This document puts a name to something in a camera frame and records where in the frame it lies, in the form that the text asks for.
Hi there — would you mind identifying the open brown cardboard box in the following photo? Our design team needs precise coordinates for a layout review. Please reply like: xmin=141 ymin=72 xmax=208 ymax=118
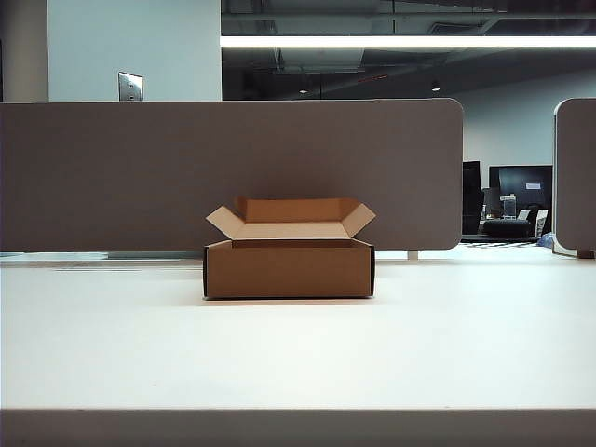
xmin=202 ymin=195 xmax=377 ymax=301

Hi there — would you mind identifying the wide grey desk divider panel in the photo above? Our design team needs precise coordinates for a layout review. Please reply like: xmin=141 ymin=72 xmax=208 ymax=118
xmin=0 ymin=97 xmax=466 ymax=253

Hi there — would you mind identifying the black upright background panel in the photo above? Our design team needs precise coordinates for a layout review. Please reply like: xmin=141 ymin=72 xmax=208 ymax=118
xmin=462 ymin=160 xmax=486 ymax=235

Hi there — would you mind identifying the grey foreground ledge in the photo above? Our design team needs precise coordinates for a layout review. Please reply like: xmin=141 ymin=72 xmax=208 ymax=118
xmin=0 ymin=408 xmax=596 ymax=447

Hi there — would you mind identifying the long white ceiling light strip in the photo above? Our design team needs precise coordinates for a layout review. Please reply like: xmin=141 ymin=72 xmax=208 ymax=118
xmin=220 ymin=34 xmax=596 ymax=49

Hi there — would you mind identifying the black round background sofa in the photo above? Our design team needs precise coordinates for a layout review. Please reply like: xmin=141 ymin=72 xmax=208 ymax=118
xmin=481 ymin=218 xmax=533 ymax=238

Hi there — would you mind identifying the narrow grey desk divider panel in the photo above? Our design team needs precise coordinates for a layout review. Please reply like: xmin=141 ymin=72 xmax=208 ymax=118
xmin=551 ymin=97 xmax=596 ymax=257

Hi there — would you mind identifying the metal wall switch plate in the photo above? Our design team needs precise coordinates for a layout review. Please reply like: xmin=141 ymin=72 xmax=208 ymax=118
xmin=117 ymin=71 xmax=144 ymax=102

